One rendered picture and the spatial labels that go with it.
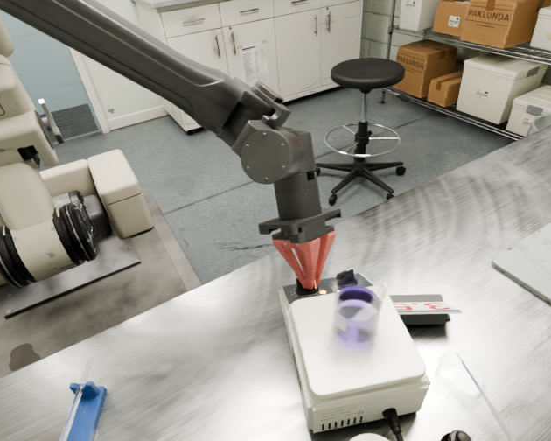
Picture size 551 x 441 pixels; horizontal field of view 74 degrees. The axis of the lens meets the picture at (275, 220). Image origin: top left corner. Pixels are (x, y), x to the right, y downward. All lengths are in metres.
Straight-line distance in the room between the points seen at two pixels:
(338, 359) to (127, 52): 0.38
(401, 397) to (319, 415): 0.09
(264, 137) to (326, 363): 0.24
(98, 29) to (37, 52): 2.76
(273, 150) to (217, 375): 0.30
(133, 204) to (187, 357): 0.86
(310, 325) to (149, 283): 0.84
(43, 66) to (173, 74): 2.79
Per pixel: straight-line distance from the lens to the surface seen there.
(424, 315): 0.54
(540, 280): 0.67
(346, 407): 0.42
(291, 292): 0.52
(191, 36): 2.74
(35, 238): 1.08
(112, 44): 0.43
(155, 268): 1.25
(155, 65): 0.43
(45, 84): 3.23
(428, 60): 2.95
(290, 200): 0.45
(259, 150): 0.39
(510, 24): 2.57
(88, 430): 0.53
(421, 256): 0.65
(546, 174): 0.95
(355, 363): 0.41
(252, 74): 2.97
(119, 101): 3.32
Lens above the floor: 1.19
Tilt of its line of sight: 39 degrees down
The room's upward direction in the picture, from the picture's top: 6 degrees counter-clockwise
